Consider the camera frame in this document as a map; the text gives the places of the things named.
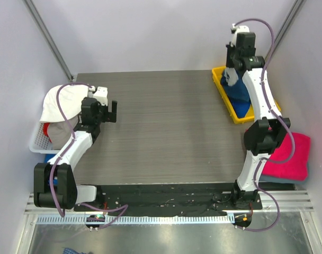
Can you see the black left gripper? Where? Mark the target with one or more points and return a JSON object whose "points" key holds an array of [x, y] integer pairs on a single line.
{"points": [[108, 114]]}

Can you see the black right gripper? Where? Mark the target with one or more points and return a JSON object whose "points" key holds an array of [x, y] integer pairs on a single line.
{"points": [[230, 59]]}

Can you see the dark blue mickey t shirt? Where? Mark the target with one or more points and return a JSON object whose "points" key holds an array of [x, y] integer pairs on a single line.
{"points": [[233, 87]]}

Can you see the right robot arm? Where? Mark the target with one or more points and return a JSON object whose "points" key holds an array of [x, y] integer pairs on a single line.
{"points": [[269, 128]]}

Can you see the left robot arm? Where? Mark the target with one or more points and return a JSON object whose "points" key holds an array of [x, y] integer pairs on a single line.
{"points": [[54, 180]]}

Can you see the yellow plastic tray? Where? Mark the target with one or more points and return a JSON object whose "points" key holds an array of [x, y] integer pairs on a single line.
{"points": [[230, 103]]}

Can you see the white t shirt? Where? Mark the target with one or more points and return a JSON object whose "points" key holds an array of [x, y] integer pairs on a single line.
{"points": [[70, 99]]}

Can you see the royal blue t shirt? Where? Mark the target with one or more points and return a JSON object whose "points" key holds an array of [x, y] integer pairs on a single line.
{"points": [[241, 108]]}

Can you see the red t shirt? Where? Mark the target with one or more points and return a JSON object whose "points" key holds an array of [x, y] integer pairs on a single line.
{"points": [[45, 129]]}

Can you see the blue folded t shirt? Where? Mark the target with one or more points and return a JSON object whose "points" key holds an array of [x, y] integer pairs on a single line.
{"points": [[48, 157]]}

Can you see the white plastic laundry basket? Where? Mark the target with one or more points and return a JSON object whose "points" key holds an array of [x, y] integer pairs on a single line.
{"points": [[40, 143]]}

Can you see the grey folded t shirt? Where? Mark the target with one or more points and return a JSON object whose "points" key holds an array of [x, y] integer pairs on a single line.
{"points": [[289, 172]]}

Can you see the checkered cloth bottom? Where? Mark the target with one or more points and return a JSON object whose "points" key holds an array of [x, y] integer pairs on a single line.
{"points": [[72, 251]]}

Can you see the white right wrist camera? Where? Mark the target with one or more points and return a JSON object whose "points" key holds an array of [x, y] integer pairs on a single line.
{"points": [[235, 30]]}

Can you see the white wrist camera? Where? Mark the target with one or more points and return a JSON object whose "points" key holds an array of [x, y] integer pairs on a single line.
{"points": [[235, 30], [100, 94]]}

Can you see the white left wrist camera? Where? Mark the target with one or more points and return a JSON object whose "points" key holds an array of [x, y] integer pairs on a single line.
{"points": [[100, 94]]}

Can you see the aluminium frame post right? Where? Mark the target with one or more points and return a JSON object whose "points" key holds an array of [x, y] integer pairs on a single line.
{"points": [[284, 29]]}

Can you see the aluminium frame post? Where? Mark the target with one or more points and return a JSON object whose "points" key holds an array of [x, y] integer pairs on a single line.
{"points": [[32, 9], [284, 29]]}

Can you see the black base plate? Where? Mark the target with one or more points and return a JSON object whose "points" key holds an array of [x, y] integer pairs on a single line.
{"points": [[138, 189]]}

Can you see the aluminium frame post left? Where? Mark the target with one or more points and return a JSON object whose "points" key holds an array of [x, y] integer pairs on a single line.
{"points": [[32, 9]]}

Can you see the slotted cable duct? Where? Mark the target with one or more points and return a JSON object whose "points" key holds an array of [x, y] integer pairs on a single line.
{"points": [[93, 219]]}

